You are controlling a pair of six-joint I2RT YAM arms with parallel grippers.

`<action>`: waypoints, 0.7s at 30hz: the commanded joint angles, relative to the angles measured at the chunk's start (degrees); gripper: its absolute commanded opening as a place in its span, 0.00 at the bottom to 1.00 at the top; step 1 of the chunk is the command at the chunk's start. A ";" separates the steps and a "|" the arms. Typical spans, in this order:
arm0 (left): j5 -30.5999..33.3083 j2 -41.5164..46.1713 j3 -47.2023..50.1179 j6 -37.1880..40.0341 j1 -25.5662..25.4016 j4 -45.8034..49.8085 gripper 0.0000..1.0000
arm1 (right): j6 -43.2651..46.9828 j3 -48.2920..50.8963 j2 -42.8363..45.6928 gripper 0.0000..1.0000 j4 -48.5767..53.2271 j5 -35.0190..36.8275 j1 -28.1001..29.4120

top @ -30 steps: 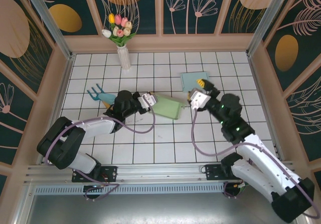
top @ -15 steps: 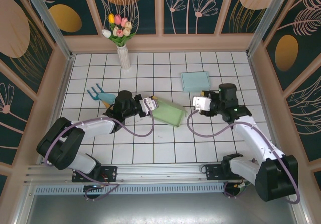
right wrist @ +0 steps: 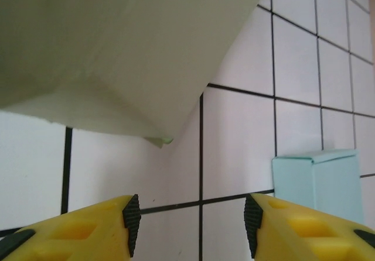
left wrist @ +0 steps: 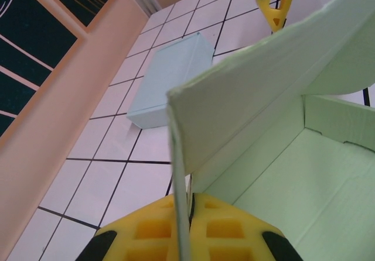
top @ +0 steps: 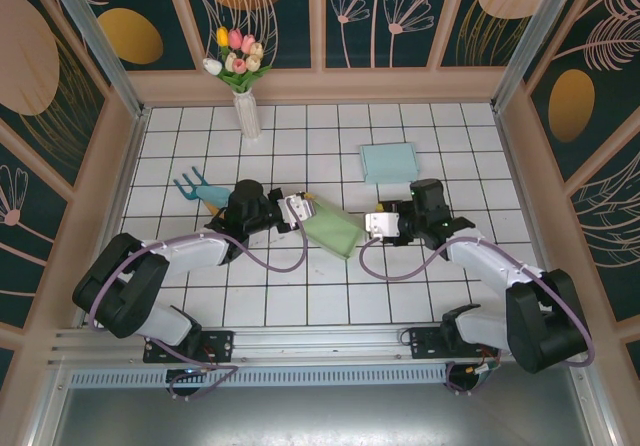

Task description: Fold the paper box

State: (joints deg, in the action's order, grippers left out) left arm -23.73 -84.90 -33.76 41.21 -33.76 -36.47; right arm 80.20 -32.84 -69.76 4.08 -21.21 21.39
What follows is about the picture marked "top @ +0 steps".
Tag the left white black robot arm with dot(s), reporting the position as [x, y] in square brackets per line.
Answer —
[195, 253]

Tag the grey metal sheet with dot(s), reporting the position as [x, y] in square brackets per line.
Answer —
[320, 416]

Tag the left aluminium frame post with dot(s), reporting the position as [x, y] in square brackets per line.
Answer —
[110, 61]

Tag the right aluminium frame post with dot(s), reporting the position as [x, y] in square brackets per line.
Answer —
[530, 41]

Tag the light green paper box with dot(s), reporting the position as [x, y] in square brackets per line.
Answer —
[335, 231]

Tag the green circuit board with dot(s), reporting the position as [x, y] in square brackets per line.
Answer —
[485, 370]

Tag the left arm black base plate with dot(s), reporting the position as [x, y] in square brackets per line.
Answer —
[220, 346]

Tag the aluminium frame post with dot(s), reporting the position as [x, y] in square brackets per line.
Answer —
[110, 61]
[530, 41]

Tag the white ribbed vase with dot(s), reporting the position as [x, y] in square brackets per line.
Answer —
[248, 116]

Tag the light blue toy trowel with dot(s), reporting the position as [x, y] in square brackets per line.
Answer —
[215, 196]

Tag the light blue paper box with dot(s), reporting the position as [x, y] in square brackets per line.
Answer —
[390, 163]

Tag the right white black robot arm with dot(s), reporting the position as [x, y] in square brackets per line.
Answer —
[480, 261]

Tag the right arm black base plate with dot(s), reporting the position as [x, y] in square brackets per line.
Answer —
[425, 343]

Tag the aluminium mounting rail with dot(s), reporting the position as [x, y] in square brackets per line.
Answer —
[320, 348]

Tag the artificial tulip bouquet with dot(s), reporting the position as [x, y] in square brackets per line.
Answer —
[240, 61]

